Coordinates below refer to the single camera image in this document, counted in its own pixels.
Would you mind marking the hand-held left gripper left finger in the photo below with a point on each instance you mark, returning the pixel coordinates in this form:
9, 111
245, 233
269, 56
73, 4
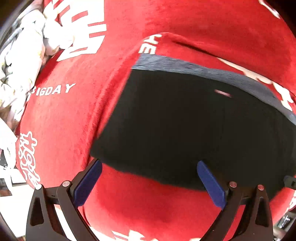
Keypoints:
86, 183

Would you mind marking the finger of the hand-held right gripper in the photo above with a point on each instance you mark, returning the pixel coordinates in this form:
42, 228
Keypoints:
290, 181

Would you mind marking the black pants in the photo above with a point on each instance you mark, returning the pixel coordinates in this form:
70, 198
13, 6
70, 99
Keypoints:
185, 127

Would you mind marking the red printed blanket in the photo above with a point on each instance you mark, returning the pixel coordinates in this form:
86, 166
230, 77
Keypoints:
69, 115

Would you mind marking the pile of white and grey clothes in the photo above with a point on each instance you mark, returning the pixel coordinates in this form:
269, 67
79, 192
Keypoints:
20, 69

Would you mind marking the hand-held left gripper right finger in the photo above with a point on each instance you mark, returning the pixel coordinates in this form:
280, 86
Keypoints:
212, 185

